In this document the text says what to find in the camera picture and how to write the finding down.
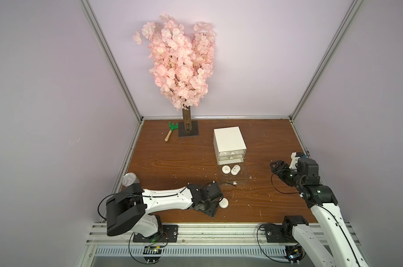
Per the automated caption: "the white round earphone case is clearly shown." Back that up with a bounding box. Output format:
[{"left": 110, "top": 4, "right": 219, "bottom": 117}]
[
  {"left": 219, "top": 198, "right": 229, "bottom": 209},
  {"left": 221, "top": 165, "right": 231, "bottom": 174}
]

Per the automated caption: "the clear bottom drawer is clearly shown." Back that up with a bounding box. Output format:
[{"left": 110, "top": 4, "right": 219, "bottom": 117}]
[{"left": 217, "top": 162, "right": 251, "bottom": 186}]

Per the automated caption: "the white round earphone case top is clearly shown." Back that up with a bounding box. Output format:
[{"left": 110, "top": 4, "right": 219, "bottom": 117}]
[{"left": 221, "top": 165, "right": 231, "bottom": 174}]

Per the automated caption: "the white oval earphone case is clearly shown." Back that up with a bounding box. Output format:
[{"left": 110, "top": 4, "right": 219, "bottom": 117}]
[{"left": 230, "top": 165, "right": 241, "bottom": 176}]

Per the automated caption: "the white three-drawer cabinet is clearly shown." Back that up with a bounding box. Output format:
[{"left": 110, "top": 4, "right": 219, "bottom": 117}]
[{"left": 213, "top": 126, "right": 247, "bottom": 165}]

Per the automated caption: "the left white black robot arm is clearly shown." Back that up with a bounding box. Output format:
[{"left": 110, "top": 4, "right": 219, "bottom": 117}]
[{"left": 105, "top": 181, "right": 229, "bottom": 238}]

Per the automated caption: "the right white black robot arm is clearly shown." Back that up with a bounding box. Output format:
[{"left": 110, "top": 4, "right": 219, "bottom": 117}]
[{"left": 270, "top": 152, "right": 368, "bottom": 267}]

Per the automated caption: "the left circuit board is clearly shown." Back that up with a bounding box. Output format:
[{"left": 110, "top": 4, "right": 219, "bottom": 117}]
[{"left": 142, "top": 246, "right": 163, "bottom": 264}]

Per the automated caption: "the circuit board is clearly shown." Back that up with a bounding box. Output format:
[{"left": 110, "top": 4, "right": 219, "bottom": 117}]
[
  {"left": 142, "top": 246, "right": 163, "bottom": 264},
  {"left": 284, "top": 245, "right": 304, "bottom": 264}
]

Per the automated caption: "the green toy rake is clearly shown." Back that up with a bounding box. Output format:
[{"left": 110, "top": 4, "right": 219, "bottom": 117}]
[{"left": 164, "top": 121, "right": 179, "bottom": 142}]

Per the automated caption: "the right circuit board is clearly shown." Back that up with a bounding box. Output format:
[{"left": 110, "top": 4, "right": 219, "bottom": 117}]
[{"left": 284, "top": 245, "right": 304, "bottom": 264}]

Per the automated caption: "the pink blossom artificial tree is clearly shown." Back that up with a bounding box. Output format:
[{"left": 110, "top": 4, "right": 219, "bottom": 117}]
[{"left": 132, "top": 13, "right": 216, "bottom": 119}]

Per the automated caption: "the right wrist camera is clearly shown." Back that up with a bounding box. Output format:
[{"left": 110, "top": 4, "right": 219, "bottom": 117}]
[{"left": 289, "top": 152, "right": 307, "bottom": 170}]

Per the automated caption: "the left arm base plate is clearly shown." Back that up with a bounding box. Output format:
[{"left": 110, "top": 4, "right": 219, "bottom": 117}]
[{"left": 132, "top": 224, "right": 179, "bottom": 244}]

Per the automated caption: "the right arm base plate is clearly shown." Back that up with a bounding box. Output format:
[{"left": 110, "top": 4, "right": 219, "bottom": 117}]
[{"left": 260, "top": 224, "right": 296, "bottom": 243}]

